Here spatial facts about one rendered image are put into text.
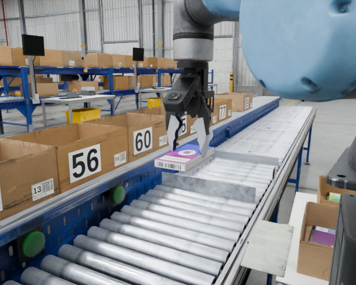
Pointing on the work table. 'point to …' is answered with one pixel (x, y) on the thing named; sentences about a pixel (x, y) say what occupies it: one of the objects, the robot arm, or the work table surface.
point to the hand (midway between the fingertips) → (186, 151)
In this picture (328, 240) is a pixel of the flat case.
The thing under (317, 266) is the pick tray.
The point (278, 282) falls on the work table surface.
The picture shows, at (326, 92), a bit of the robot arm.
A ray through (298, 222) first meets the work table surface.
